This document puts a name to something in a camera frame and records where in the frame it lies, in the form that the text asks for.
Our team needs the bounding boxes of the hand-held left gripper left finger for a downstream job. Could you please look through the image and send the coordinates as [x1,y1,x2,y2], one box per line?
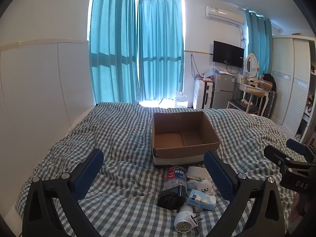
[22,149,104,237]

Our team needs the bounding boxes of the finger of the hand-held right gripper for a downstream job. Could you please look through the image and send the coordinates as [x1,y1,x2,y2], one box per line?
[286,138,316,164]
[263,145,298,178]

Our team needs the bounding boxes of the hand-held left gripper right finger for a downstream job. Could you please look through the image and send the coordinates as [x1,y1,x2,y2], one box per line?
[204,150,289,237]

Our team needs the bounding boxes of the white plush toy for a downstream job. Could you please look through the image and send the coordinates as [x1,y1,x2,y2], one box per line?
[187,175,215,193]

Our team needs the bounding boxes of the white tape roll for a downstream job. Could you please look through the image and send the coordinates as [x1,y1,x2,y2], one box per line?
[186,166,212,180]

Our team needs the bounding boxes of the blue tissue pack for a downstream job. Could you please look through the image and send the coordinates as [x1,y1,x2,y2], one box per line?
[185,189,217,212]

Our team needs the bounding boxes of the clear bottle with red label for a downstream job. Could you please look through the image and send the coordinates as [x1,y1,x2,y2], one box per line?
[166,166,187,195]

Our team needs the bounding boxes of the black bag roll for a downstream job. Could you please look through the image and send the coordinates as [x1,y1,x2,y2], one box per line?
[157,187,186,210]

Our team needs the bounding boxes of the white plug adapter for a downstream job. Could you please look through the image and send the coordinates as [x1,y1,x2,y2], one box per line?
[174,204,203,234]

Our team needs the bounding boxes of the cardboard box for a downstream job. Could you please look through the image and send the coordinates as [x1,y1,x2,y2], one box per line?
[151,111,221,166]

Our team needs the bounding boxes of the grey checked blanket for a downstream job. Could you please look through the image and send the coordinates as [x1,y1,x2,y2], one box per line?
[15,102,316,237]

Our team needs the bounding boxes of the black cushioned stool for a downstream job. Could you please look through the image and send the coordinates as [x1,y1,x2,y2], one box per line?
[227,99,259,115]

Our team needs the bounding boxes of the white louvred wardrobe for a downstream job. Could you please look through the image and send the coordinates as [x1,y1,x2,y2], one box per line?
[270,35,316,137]

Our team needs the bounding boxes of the white dressing table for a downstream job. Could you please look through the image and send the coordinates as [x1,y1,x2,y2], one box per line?
[232,78,271,118]

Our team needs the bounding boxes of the small silver fridge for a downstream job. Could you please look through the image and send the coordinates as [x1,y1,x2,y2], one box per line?
[213,72,238,110]

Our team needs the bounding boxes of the white suitcase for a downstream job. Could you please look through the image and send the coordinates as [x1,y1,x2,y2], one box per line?
[193,80,215,110]

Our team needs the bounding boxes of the clear water jug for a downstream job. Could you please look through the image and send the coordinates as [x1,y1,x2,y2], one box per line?
[174,91,187,108]

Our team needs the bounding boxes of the white oval mirror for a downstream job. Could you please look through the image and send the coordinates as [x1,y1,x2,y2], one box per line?
[244,53,260,80]

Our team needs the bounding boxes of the clear plastic bag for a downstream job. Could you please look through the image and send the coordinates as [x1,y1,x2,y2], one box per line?
[202,65,219,79]

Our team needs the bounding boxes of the short teal curtain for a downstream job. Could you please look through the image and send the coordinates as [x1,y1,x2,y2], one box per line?
[245,9,273,63]

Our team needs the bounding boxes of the wide teal curtain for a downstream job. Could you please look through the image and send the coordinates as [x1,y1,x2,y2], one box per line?
[88,0,140,104]

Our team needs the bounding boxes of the narrow teal curtain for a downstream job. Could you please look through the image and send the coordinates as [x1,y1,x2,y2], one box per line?
[137,0,185,102]

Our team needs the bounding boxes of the white air conditioner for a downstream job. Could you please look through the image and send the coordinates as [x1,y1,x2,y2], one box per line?
[204,5,247,26]

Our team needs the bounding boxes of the black wall television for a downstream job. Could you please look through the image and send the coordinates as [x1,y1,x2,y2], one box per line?
[213,40,245,68]

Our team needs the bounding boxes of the dark wall cable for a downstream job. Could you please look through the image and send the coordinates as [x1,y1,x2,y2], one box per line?
[190,54,201,80]

